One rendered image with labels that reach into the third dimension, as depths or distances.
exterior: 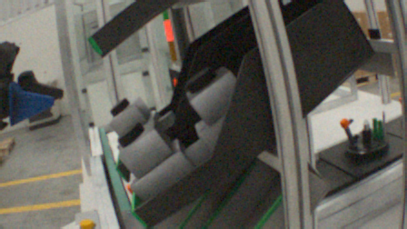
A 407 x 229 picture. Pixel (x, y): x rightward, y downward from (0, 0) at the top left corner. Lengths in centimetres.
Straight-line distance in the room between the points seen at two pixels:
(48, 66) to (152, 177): 868
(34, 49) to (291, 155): 889
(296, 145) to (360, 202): 58
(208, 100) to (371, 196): 61
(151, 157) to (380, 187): 65
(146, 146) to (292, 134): 14
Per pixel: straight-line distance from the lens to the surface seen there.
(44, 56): 911
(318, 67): 40
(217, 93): 43
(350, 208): 93
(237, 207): 55
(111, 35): 38
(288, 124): 36
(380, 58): 52
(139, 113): 59
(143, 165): 44
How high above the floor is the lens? 137
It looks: 13 degrees down
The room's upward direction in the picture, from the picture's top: 12 degrees counter-clockwise
